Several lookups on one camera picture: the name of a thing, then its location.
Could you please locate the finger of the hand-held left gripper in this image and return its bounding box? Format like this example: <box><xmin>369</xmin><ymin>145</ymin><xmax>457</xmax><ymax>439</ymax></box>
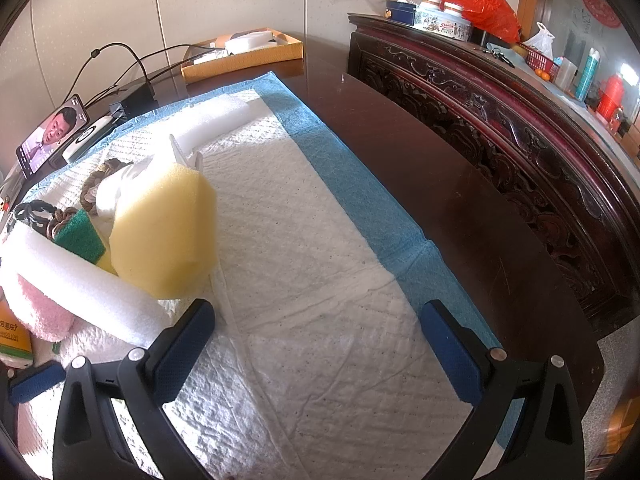
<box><xmin>7</xmin><ymin>362</ymin><xmax>68</xmax><ymax>406</ymax></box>

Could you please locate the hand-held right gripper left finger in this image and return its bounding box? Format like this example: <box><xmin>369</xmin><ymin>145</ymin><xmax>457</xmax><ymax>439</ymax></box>
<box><xmin>52</xmin><ymin>298</ymin><xmax>226</xmax><ymax>480</ymax></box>

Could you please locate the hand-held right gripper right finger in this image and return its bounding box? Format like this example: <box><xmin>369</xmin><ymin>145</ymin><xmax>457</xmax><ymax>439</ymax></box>
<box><xmin>420</xmin><ymin>299</ymin><xmax>586</xmax><ymax>480</ymax></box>

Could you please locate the white box with yellow label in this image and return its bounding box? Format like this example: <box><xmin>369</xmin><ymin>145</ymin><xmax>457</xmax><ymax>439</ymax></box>
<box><xmin>0</xmin><ymin>300</ymin><xmax>35</xmax><ymax>368</ymax></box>

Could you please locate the pink towel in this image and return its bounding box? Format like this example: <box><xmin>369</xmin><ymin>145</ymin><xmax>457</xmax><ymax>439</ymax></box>
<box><xmin>0</xmin><ymin>272</ymin><xmax>76</xmax><ymax>343</ymax></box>

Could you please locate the white foam roll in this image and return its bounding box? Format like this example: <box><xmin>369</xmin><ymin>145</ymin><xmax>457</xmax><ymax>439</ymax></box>
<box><xmin>0</xmin><ymin>220</ymin><xmax>173</xmax><ymax>351</ymax></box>

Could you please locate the large yellow sponge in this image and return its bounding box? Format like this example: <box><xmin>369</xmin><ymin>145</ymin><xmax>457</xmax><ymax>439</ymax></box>
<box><xmin>107</xmin><ymin>165</ymin><xmax>221</xmax><ymax>301</ymax></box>

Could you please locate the green and yellow scouring sponge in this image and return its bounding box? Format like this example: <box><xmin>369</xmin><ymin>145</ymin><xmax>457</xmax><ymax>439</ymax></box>
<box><xmin>52</xmin><ymin>208</ymin><xmax>118</xmax><ymax>278</ymax></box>

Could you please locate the white and blue absorbent pad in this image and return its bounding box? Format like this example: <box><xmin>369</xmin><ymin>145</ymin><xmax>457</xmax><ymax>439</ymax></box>
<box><xmin>15</xmin><ymin>71</ymin><xmax>526</xmax><ymax>480</ymax></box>

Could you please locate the brown scrunchie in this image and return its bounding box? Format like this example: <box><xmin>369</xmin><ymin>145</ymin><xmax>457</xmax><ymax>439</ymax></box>
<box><xmin>45</xmin><ymin>207</ymin><xmax>81</xmax><ymax>241</ymax></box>

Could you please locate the white power strip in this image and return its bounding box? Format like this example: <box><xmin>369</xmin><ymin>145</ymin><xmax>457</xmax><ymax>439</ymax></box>
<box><xmin>0</xmin><ymin>167</ymin><xmax>31</xmax><ymax>233</ymax></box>

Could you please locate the carved wooden bench back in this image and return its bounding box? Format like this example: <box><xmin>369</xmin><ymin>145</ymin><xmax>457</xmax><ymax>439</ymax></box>
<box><xmin>346</xmin><ymin>12</ymin><xmax>640</xmax><ymax>341</ymax></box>

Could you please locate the white foam sheet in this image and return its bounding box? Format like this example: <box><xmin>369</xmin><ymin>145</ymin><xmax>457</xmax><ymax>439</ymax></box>
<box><xmin>170</xmin><ymin>94</ymin><xmax>271</xmax><ymax>161</ymax></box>

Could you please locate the black smartphone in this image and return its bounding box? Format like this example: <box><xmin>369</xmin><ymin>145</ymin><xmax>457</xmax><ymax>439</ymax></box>
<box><xmin>15</xmin><ymin>94</ymin><xmax>91</xmax><ymax>180</ymax></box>

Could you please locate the black charger adapter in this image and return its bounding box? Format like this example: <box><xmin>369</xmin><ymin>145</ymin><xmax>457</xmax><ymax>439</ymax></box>
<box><xmin>110</xmin><ymin>84</ymin><xmax>158</xmax><ymax>121</ymax></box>

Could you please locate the shallow cardboard tray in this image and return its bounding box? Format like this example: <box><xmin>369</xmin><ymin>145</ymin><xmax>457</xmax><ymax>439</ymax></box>
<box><xmin>180</xmin><ymin>32</ymin><xmax>306</xmax><ymax>85</ymax></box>

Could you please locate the red thermos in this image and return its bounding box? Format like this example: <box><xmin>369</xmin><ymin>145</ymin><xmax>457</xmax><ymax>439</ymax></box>
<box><xmin>597</xmin><ymin>74</ymin><xmax>626</xmax><ymax>121</ymax></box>

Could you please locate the translucent plastic container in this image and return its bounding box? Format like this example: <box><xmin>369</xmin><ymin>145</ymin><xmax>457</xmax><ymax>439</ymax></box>
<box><xmin>554</xmin><ymin>57</ymin><xmax>578</xmax><ymax>93</ymax></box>

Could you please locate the bunch of keys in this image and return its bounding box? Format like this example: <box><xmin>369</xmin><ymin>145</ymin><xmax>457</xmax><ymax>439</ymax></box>
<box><xmin>482</xmin><ymin>45</ymin><xmax>516</xmax><ymax>68</ymax></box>

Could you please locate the red plastic basket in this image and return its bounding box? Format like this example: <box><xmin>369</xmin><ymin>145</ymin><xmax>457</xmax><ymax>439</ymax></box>
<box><xmin>517</xmin><ymin>42</ymin><xmax>561</xmax><ymax>81</ymax></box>

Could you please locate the teal bottle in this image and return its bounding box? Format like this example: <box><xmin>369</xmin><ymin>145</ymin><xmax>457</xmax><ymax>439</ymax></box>
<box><xmin>574</xmin><ymin>47</ymin><xmax>601</xmax><ymax>103</ymax></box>

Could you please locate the white device in tray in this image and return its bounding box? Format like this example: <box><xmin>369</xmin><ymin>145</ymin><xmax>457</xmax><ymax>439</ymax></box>
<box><xmin>225</xmin><ymin>31</ymin><xmax>281</xmax><ymax>56</ymax></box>

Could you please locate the white plastic bag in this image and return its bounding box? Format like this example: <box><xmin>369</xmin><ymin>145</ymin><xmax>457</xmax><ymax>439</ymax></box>
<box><xmin>522</xmin><ymin>22</ymin><xmax>556</xmax><ymax>61</ymax></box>

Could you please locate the printed cookie tin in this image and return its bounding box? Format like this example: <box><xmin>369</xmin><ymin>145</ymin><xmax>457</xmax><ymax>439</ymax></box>
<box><xmin>414</xmin><ymin>2</ymin><xmax>473</xmax><ymax>42</ymax></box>

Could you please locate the dark blue box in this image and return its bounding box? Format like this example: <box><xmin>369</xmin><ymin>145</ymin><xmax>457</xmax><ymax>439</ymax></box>
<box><xmin>385</xmin><ymin>0</ymin><xmax>418</xmax><ymax>27</ymax></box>

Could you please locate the red plastic bag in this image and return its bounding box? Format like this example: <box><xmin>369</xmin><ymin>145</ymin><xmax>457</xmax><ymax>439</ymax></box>
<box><xmin>420</xmin><ymin>0</ymin><xmax>523</xmax><ymax>43</ymax></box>

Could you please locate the tan braided rope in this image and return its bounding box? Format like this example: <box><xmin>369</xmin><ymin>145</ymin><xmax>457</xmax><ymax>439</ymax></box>
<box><xmin>79</xmin><ymin>157</ymin><xmax>133</xmax><ymax>217</ymax></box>

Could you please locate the black cable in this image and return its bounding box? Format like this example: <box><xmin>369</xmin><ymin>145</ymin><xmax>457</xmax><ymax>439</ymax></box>
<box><xmin>90</xmin><ymin>42</ymin><xmax>221</xmax><ymax>101</ymax></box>
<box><xmin>55</xmin><ymin>44</ymin><xmax>153</xmax><ymax>111</ymax></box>

